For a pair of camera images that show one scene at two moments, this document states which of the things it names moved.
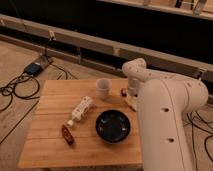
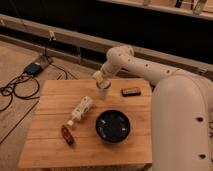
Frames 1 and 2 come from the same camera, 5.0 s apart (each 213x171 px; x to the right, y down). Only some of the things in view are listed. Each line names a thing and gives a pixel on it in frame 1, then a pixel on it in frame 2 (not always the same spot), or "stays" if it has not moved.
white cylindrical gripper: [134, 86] -> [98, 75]
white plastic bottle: [81, 110] stays
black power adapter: [33, 69] stays
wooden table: [83, 124] stays
